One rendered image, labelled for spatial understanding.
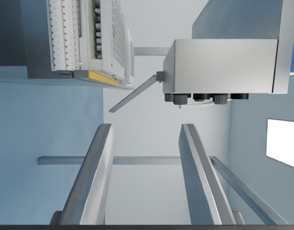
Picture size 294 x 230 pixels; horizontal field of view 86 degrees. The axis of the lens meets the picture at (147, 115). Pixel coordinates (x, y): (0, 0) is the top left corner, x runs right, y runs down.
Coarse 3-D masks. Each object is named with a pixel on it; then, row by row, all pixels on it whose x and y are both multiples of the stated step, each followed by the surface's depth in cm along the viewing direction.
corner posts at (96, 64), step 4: (92, 60) 37; (96, 60) 37; (100, 60) 37; (92, 64) 37; (96, 64) 37; (100, 64) 37; (92, 68) 37; (96, 68) 37; (100, 68) 37; (112, 76) 58
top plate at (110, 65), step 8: (104, 0) 35; (120, 0) 50; (104, 8) 35; (112, 8) 39; (104, 16) 35; (104, 24) 35; (104, 32) 35; (112, 32) 39; (104, 40) 36; (112, 40) 39; (104, 48) 36; (112, 48) 39; (104, 56) 36; (112, 56) 39; (104, 64) 36; (112, 64) 39; (120, 64) 50; (112, 72) 40; (120, 72) 50
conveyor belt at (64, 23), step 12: (48, 0) 31; (60, 0) 31; (72, 0) 33; (48, 12) 31; (60, 12) 31; (72, 12) 33; (48, 24) 31; (60, 24) 31; (72, 24) 33; (60, 36) 31; (72, 36) 33; (60, 48) 32; (72, 48) 33; (60, 60) 32; (72, 60) 33
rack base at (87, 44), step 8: (80, 0) 36; (88, 0) 35; (80, 8) 36; (88, 8) 35; (80, 16) 36; (88, 16) 35; (88, 24) 35; (88, 32) 36; (80, 40) 36; (88, 40) 36; (80, 48) 36; (88, 48) 36; (80, 56) 36; (88, 56) 36; (88, 64) 36; (96, 72) 41; (104, 72) 48
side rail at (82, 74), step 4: (76, 72) 33; (80, 72) 33; (84, 72) 33; (76, 76) 33; (80, 76) 33; (84, 76) 33; (88, 76) 33; (88, 80) 40; (92, 80) 40; (96, 80) 40; (108, 84) 59; (112, 84) 59; (120, 84) 71; (124, 84) 84; (124, 88) 105; (128, 88) 105; (132, 88) 133
